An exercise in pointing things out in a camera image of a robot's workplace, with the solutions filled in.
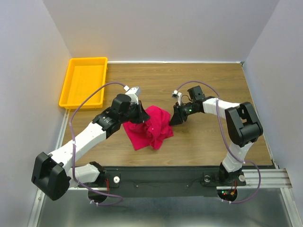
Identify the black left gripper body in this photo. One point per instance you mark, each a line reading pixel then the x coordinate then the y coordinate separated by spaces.
pixel 133 111

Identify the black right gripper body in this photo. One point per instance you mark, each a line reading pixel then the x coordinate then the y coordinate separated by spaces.
pixel 186 109

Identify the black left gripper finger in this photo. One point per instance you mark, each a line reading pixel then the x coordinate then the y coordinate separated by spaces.
pixel 143 115
pixel 135 121

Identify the pink t shirt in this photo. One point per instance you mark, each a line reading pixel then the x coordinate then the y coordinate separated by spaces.
pixel 152 132

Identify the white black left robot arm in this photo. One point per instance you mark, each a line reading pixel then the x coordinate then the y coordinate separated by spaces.
pixel 55 173

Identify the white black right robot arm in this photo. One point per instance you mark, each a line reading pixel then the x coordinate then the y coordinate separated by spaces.
pixel 239 126

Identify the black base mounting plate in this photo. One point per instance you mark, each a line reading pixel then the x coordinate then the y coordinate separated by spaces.
pixel 164 181

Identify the yellow plastic tray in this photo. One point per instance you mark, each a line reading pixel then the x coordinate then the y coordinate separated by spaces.
pixel 83 77

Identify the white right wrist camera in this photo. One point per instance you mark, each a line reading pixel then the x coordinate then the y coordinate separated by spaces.
pixel 178 96

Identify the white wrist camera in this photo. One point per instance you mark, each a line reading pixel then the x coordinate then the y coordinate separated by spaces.
pixel 178 96
pixel 134 93

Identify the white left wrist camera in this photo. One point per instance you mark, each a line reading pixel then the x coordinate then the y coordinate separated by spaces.
pixel 134 93

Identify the aluminium frame rail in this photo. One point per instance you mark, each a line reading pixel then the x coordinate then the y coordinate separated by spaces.
pixel 264 201

